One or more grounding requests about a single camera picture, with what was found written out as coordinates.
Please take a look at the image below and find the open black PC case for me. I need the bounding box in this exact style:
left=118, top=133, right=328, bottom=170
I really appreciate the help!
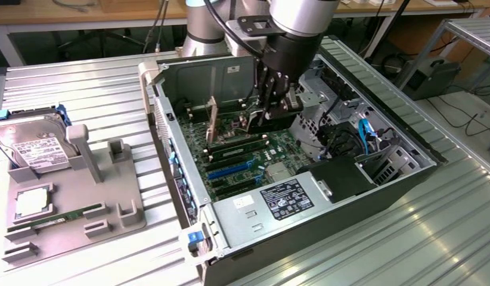
left=137, top=35, right=450, bottom=286

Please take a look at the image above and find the grey power supply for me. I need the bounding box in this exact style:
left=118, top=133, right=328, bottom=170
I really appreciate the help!
left=209, top=171, right=333, bottom=250

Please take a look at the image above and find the grey parts rack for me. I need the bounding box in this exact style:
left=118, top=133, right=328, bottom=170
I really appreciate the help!
left=1, top=124, right=148, bottom=271

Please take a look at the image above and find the silver chipset heatsink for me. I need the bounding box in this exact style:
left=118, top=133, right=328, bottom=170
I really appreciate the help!
left=265, top=164, right=292, bottom=183

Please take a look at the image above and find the black floor cable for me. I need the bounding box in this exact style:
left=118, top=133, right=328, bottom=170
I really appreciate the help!
left=427, top=85, right=490, bottom=157

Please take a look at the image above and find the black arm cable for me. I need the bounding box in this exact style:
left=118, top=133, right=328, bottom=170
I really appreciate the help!
left=201, top=0, right=267, bottom=57

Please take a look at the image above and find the green RAM stick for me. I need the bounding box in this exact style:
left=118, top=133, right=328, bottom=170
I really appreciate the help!
left=6, top=203, right=101, bottom=232

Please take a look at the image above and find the hanging grey cable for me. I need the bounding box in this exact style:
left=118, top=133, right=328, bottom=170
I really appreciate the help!
left=146, top=0, right=165, bottom=54

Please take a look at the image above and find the green motherboard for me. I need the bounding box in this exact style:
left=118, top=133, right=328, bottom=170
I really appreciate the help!
left=176, top=100, right=321, bottom=200

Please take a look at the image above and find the silver hard disk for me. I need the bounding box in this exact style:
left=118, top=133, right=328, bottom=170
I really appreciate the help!
left=0, top=114, right=77, bottom=175

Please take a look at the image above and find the black expansion slot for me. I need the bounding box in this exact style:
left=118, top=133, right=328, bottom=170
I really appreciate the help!
left=211, top=177, right=261, bottom=194

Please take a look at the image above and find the metal slat shelf frame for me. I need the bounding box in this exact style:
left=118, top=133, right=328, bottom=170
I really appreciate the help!
left=421, top=18, right=490, bottom=101

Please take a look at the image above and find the blue expansion slot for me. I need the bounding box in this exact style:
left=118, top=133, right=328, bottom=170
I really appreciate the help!
left=207, top=165, right=252, bottom=181

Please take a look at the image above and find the graphics card with metal bracket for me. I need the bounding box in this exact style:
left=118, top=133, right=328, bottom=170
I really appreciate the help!
left=204, top=91, right=303, bottom=143

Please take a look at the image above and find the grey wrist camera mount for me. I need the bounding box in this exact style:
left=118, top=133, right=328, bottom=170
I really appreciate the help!
left=223, top=16, right=288, bottom=58

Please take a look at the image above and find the blue disk carrier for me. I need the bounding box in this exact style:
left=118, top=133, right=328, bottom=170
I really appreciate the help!
left=0, top=102, right=73, bottom=127

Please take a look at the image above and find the metal disk bay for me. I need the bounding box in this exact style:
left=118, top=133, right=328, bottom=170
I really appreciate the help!
left=288, top=55, right=351, bottom=150

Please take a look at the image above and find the CPU socket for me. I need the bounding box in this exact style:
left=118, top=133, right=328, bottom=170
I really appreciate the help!
left=216, top=119, right=251, bottom=142

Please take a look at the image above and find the wooden desk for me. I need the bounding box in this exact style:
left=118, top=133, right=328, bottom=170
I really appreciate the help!
left=0, top=0, right=488, bottom=68

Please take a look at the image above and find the blue wire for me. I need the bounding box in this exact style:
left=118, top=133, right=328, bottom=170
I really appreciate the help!
left=357, top=118, right=373, bottom=156

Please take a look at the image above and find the black box on floor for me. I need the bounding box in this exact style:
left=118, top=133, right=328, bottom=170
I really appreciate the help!
left=401, top=58, right=462, bottom=101

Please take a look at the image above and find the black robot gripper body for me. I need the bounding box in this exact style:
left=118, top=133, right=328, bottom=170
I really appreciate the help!
left=259, top=32, right=325, bottom=90

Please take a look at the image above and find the silver CPU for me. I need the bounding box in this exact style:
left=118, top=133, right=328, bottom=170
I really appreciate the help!
left=13, top=188, right=52, bottom=218

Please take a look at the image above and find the installed black RAM stick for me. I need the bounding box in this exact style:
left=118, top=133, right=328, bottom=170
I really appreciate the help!
left=207, top=142, right=271, bottom=161
left=205, top=134, right=268, bottom=151

